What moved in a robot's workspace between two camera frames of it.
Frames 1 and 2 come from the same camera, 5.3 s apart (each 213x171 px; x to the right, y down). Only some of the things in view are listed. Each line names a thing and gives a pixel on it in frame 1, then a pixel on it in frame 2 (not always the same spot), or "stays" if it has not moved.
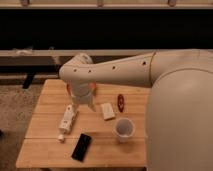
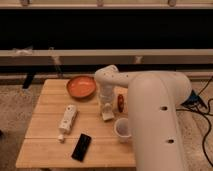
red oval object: [120, 102] stays
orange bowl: [81, 89] stays
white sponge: [107, 110] stays
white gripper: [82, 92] to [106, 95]
